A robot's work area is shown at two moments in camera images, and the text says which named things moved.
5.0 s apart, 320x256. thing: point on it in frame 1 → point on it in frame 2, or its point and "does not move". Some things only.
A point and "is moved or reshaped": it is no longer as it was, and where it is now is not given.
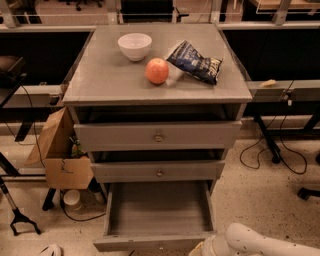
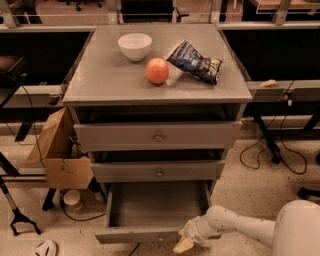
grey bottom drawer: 156,216 is moved or reshaped
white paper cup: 71,200 does not move
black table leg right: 273,148 does not move
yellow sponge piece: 271,82 does not move
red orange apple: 157,71 does not move
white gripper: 209,246 → 192,229
